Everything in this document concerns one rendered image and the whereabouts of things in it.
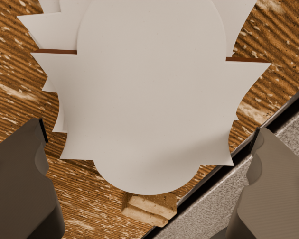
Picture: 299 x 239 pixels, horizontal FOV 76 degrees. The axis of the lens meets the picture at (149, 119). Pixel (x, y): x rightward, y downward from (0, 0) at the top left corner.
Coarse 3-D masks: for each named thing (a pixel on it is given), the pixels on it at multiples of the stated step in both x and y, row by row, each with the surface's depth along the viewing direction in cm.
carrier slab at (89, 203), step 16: (48, 160) 22; (64, 160) 22; (48, 176) 23; (64, 176) 23; (80, 176) 23; (96, 176) 23; (64, 192) 24; (80, 192) 24; (96, 192) 24; (112, 192) 24; (64, 208) 26; (80, 208) 26; (96, 208) 26; (112, 208) 26; (80, 224) 28; (96, 224) 28; (112, 224) 28; (128, 224) 28; (144, 224) 28
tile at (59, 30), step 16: (64, 0) 10; (80, 0) 10; (224, 0) 9; (240, 0) 9; (256, 0) 9; (32, 16) 10; (48, 16) 10; (64, 16) 10; (80, 16) 10; (224, 16) 10; (240, 16) 10; (32, 32) 10; (48, 32) 10; (64, 32) 10; (48, 48) 11; (64, 48) 11; (64, 128) 14
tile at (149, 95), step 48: (96, 0) 9; (144, 0) 9; (192, 0) 9; (96, 48) 10; (144, 48) 10; (192, 48) 10; (96, 96) 11; (144, 96) 11; (192, 96) 11; (240, 96) 11; (96, 144) 13; (144, 144) 13; (192, 144) 13; (144, 192) 15
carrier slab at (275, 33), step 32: (0, 0) 14; (32, 0) 14; (288, 0) 13; (0, 32) 15; (256, 32) 14; (288, 32) 14; (0, 64) 16; (32, 64) 16; (288, 64) 16; (0, 96) 18; (32, 96) 17; (256, 96) 17; (288, 96) 17; (0, 128) 19
